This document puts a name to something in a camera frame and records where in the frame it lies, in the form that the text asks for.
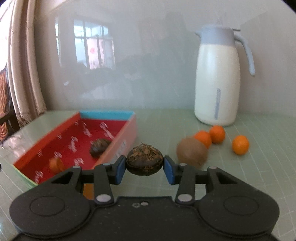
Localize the white thermos jug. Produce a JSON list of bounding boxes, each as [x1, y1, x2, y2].
[[194, 25, 255, 126]]

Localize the small orange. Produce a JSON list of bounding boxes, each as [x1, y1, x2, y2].
[[232, 135, 249, 156], [193, 130, 212, 149], [209, 126, 225, 144]]

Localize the brown kiwi fruit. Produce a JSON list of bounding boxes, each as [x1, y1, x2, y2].
[[176, 137, 208, 169]]

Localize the beige curtain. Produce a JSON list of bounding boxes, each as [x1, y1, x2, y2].
[[8, 1, 47, 127]]

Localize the colourful cardboard box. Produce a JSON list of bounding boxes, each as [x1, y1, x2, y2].
[[14, 111, 137, 186]]

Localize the carrot piece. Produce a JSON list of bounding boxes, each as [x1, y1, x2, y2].
[[49, 157, 65, 174]]

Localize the dark water chestnut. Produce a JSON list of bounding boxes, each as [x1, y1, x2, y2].
[[125, 143, 164, 176], [89, 138, 111, 158]]

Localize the wooden chair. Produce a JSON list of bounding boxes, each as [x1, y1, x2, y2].
[[1, 66, 20, 147]]

